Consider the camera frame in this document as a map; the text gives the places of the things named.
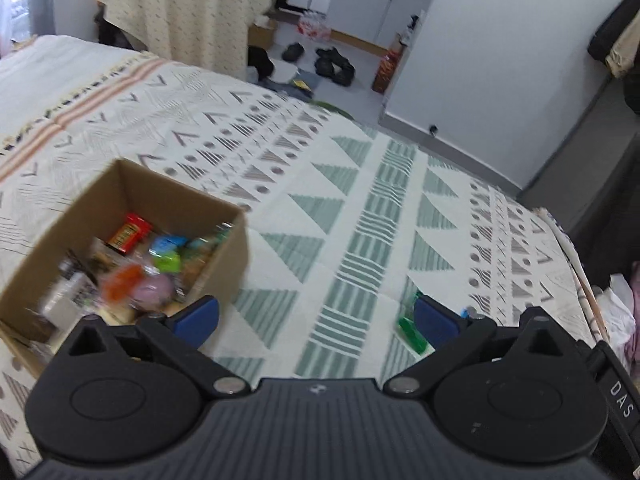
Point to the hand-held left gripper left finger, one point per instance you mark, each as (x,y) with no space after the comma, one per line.
(200,317)

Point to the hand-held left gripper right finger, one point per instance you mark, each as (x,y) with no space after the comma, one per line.
(435,321)

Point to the green stick snack packet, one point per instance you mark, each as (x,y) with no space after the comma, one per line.
(411,332)

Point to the purple snack packet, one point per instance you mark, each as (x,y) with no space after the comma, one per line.
(152,292)

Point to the clear biscuit snack packet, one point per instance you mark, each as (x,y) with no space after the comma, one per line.
(200,256)

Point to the bright green snack packet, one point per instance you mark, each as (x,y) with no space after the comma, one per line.
(167,262)

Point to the blue snack packet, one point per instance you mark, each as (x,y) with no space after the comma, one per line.
(167,245)

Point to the orange snack packet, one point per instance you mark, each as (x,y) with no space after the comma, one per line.
(125,282)

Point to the dark green snack packet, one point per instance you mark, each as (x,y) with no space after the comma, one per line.
(223,230)

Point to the red snack packet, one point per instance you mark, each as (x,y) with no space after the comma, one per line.
(130,232)

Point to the black snack packet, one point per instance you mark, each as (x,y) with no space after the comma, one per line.
(75,280)

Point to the printed blanket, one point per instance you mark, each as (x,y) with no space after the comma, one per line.
(350,185)

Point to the blue denim cloth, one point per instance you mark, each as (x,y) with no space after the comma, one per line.
(299,85)

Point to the black bag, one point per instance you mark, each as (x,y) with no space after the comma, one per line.
(260,62)

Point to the black shoe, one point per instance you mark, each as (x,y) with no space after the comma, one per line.
(334,65)
(292,51)

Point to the white bed sheet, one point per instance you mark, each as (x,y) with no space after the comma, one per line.
(50,70)

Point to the small cardboard box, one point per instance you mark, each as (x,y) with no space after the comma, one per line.
(262,34)

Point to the table with dotted tablecloth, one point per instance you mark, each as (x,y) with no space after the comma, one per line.
(185,10)

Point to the red and white plastic bag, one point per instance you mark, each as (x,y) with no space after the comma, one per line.
(315,27)

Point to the grey kitchen cabinet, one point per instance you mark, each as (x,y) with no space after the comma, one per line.
(372,5)

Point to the hanging clothes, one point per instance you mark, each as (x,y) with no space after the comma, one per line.
(616,42)

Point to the window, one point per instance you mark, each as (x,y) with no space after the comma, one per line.
(20,2)

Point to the wall socket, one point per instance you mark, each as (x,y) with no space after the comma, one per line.
(433,130)

